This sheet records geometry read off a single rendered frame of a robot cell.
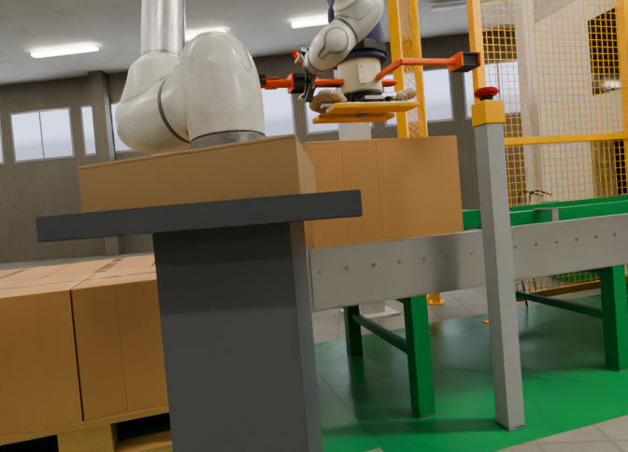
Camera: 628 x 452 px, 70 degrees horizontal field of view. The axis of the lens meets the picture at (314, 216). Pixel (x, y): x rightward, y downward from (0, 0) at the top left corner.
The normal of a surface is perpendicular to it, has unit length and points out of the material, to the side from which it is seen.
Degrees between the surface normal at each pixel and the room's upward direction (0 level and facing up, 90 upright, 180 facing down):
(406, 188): 90
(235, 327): 90
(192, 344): 90
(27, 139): 90
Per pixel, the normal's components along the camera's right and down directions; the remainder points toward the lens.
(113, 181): -0.07, 0.04
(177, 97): -0.61, 0.06
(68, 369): 0.27, 0.00
